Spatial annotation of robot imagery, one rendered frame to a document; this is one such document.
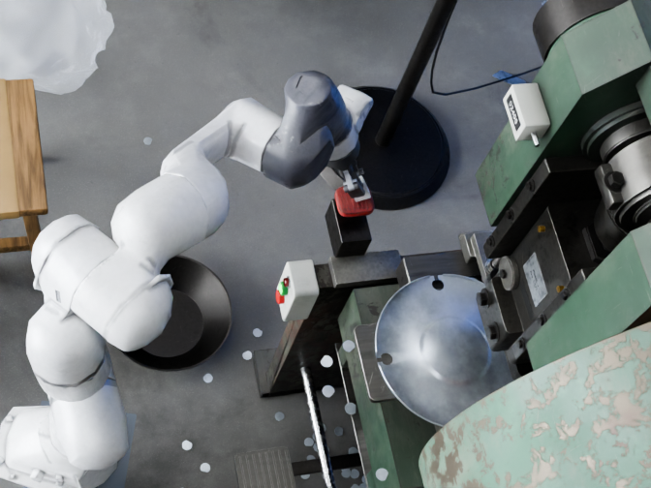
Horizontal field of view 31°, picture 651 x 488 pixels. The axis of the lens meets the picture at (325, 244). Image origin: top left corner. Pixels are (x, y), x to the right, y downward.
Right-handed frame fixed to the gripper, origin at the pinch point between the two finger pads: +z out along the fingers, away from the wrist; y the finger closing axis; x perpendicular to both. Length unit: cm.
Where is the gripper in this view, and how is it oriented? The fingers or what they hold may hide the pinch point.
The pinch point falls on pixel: (358, 189)
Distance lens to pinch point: 213.2
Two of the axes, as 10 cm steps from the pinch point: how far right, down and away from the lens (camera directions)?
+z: 2.3, 3.7, 9.0
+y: 2.1, 8.9, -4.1
